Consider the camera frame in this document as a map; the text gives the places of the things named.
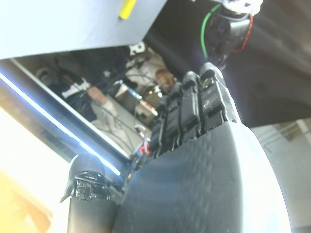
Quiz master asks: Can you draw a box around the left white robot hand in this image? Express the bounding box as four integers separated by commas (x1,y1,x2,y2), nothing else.
59,62,294,233

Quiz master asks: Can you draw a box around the white cabinet with light strip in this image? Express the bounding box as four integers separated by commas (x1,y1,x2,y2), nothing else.
0,58,137,233

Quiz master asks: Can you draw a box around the yellow block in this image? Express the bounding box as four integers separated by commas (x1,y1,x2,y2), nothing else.
118,0,137,19

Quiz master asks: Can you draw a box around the green cable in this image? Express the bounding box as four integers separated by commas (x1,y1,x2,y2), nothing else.
200,2,222,60

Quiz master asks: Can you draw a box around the red and black twisted cable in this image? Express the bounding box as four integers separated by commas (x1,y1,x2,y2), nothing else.
230,14,255,54

